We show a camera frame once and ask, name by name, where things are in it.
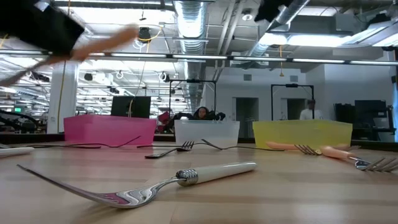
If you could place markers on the round ceiling fixture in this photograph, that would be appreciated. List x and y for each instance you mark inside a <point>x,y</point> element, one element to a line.
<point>247,16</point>

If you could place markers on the white pillar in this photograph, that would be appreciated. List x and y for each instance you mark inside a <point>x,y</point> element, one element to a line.
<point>70,99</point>

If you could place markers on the horizontal light bar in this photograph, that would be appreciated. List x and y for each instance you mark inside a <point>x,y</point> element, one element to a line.
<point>202,57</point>

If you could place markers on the green exit sign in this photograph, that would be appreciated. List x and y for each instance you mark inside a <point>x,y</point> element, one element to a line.
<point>17,109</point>

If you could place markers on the person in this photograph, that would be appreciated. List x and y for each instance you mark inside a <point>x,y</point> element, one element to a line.
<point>311,114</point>
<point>202,112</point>

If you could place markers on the black monitor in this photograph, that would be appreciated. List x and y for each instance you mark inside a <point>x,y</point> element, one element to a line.
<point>121,107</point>

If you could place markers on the pink plastic bin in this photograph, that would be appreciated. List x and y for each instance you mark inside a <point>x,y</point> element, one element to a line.
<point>109,130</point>

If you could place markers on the yellow plastic bin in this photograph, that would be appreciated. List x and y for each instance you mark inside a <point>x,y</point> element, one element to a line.
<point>301,133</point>

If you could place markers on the clear plastic bin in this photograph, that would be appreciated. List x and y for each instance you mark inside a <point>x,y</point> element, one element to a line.
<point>217,132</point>

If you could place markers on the dark equipment rack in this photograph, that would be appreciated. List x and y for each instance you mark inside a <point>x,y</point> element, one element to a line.
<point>370,109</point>

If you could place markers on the red chair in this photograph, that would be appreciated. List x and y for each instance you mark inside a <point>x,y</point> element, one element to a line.
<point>163,119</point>

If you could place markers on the black rig frame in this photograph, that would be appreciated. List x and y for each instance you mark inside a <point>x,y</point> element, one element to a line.
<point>192,81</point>
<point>292,85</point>

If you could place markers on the silver ventilation duct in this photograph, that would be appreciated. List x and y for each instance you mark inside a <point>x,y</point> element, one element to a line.
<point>190,25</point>

